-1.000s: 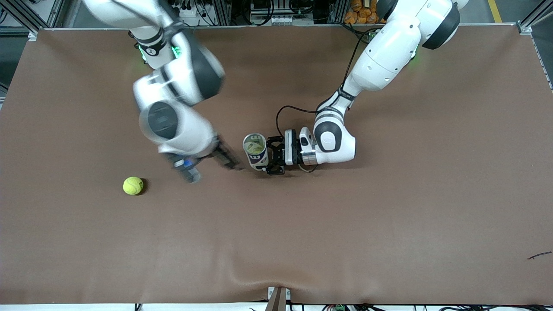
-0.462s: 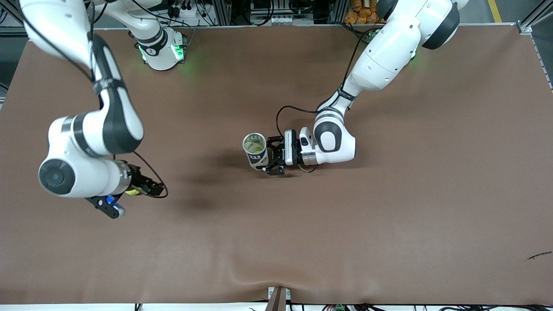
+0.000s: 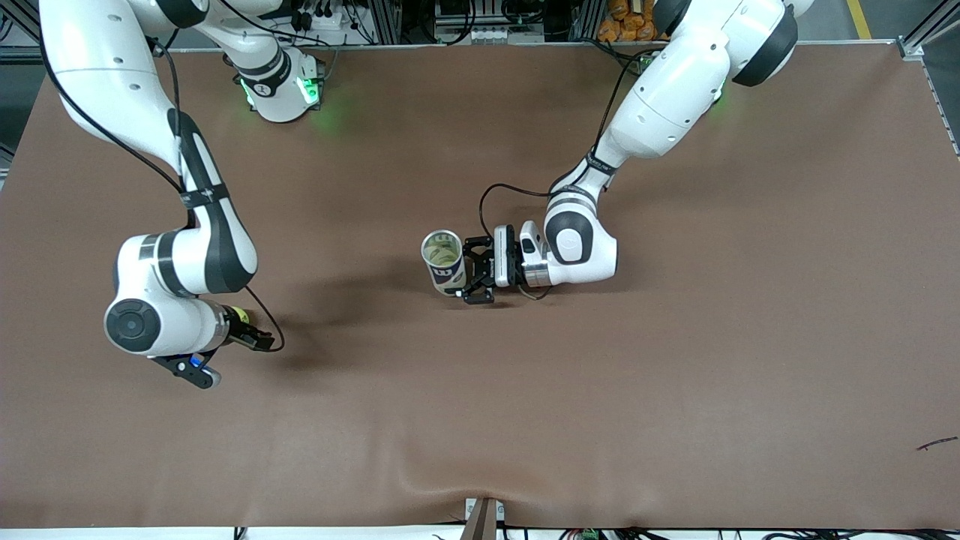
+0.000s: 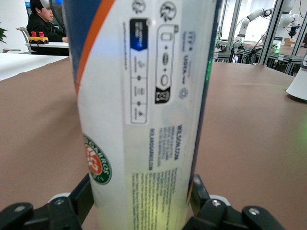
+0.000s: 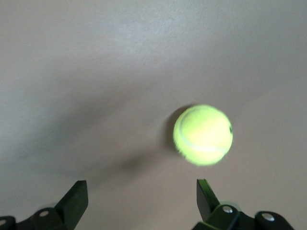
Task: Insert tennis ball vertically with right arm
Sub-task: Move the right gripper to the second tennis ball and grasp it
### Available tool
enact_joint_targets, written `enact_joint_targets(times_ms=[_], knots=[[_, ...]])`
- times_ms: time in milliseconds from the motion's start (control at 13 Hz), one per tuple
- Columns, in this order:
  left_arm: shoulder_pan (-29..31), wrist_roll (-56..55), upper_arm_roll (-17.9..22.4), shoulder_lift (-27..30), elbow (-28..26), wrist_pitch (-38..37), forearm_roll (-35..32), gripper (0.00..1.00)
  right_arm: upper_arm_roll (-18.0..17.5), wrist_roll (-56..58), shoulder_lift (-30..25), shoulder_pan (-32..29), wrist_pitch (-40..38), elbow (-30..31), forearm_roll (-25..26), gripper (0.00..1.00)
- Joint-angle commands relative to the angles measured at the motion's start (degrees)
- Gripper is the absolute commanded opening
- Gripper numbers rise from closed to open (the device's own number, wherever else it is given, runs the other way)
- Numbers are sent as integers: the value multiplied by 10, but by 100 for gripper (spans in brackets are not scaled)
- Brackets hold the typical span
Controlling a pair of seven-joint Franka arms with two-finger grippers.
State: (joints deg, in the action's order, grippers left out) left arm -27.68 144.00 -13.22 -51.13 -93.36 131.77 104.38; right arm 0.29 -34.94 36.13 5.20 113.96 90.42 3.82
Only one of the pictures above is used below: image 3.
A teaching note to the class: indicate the yellow tennis ball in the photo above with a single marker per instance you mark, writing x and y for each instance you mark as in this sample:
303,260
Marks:
442,251
239,311

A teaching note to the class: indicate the white power strip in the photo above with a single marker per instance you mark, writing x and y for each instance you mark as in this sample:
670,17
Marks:
322,19

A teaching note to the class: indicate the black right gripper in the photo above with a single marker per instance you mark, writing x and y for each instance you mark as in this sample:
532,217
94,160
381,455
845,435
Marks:
242,329

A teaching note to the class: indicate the white terminal block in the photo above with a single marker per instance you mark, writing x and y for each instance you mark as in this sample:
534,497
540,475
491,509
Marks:
489,34

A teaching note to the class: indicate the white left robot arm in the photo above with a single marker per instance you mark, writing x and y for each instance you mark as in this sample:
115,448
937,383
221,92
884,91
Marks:
675,90

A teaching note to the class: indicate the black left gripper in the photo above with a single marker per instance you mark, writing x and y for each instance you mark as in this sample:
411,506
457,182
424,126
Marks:
500,264

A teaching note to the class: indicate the white blue tennis ball can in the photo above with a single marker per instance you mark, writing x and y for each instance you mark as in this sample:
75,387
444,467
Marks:
448,281

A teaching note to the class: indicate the yellow floor tape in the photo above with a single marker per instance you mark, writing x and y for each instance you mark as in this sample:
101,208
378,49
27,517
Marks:
861,19

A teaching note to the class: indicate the brown table cover sheet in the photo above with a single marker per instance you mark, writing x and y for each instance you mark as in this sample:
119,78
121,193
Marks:
480,420

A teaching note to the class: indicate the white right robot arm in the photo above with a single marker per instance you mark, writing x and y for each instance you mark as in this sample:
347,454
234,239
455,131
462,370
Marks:
97,60

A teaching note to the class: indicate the silver table corner bracket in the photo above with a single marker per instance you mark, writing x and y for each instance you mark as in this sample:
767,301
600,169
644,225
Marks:
910,49

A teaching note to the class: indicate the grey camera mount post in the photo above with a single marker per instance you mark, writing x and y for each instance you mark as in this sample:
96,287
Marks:
482,521

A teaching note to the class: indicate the green terminal connector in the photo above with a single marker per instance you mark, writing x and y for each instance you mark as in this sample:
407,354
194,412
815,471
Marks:
589,535

